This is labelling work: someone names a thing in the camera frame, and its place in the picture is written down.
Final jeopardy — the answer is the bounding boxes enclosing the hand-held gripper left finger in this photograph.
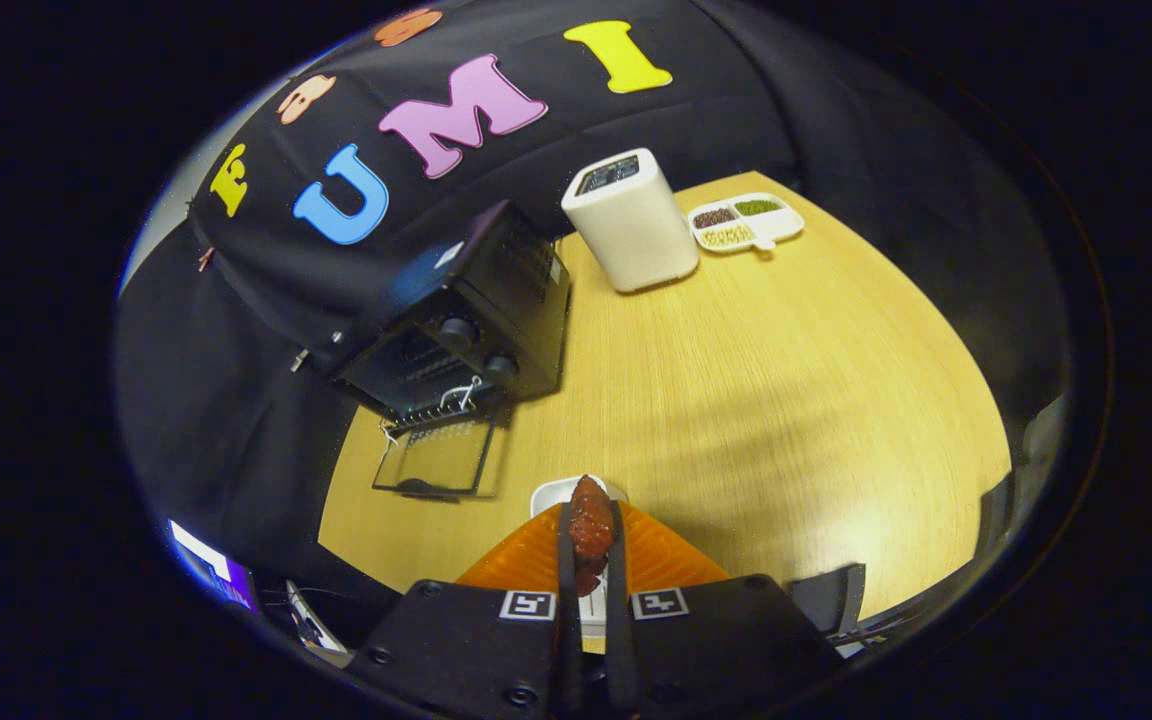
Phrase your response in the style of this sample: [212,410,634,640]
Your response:
[351,500,585,720]

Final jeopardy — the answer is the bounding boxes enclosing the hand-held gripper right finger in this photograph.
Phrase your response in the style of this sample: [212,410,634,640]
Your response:
[604,500,842,720]

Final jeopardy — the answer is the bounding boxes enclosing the red sausage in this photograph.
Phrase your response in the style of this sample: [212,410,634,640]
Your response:
[568,475,617,598]

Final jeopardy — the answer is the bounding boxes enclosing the black toaster oven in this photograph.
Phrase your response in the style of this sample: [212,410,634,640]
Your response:
[291,200,572,501]

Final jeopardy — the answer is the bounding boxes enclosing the white toaster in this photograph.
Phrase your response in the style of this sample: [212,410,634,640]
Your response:
[561,148,700,294]

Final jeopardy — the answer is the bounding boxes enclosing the small white rectangular plate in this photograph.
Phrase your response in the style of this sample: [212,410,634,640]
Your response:
[531,475,629,641]

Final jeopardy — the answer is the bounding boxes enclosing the white flat device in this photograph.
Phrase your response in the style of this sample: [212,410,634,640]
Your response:
[286,580,352,669]

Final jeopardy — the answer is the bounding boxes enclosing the lit screen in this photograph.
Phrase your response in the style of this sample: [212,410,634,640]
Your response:
[171,520,257,611]

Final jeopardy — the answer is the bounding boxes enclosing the white divided dish with beans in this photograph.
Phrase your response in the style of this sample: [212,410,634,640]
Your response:
[688,192,805,255]

